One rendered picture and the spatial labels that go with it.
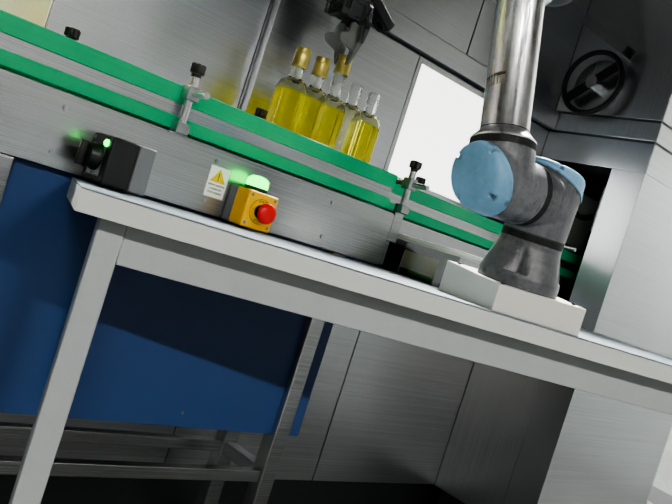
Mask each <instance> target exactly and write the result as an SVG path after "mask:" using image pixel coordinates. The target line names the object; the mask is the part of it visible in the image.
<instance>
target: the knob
mask: <svg viewBox="0 0 672 504"><path fill-rule="evenodd" d="M103 156H104V146H103V145H102V144H101V143H95V142H90V141H88V140H85V139H81V141H80V144H79V148H78V151H77V154H76V157H75V161H74V163H76V164H80V165H83V166H86V167H88V168H89V169H92V170H95V169H97V168H98V167H99V166H100V164H101V162H102V160H103Z"/></svg>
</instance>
